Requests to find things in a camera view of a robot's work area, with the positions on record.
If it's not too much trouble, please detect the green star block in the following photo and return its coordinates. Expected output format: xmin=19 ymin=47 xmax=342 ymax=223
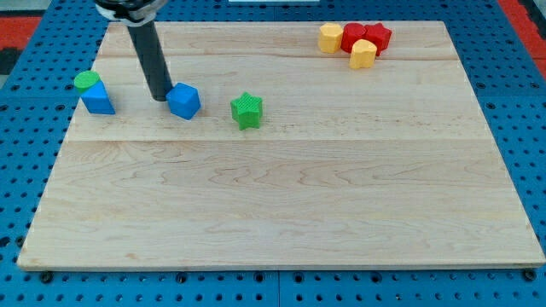
xmin=230 ymin=92 xmax=263 ymax=130

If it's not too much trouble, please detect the red star block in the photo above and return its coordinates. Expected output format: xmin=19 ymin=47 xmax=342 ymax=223
xmin=364 ymin=22 xmax=392 ymax=56

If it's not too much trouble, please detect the blue triangle block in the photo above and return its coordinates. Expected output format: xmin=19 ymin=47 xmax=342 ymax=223
xmin=81 ymin=81 xmax=115 ymax=114

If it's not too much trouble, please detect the yellow hexagon block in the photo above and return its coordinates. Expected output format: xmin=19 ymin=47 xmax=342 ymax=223
xmin=317 ymin=23 xmax=344 ymax=54

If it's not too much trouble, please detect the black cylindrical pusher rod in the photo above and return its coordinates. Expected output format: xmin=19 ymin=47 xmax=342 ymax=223
xmin=128 ymin=20 xmax=172 ymax=101

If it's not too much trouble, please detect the wooden board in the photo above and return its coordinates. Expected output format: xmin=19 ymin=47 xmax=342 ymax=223
xmin=17 ymin=21 xmax=545 ymax=272

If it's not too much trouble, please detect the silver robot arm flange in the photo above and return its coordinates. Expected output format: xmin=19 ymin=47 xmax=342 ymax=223
xmin=94 ymin=0 xmax=168 ymax=27

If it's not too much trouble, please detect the red cylinder block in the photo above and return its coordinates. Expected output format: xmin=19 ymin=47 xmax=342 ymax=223
xmin=340 ymin=22 xmax=367 ymax=53

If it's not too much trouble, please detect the blue cube block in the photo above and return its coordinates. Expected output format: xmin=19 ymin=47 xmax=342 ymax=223
xmin=166 ymin=83 xmax=200 ymax=120

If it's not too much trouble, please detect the yellow heart block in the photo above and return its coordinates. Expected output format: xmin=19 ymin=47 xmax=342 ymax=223
xmin=349 ymin=39 xmax=377 ymax=69

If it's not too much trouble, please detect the green cylinder block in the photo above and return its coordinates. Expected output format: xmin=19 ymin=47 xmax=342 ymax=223
xmin=73 ymin=70 xmax=101 ymax=94

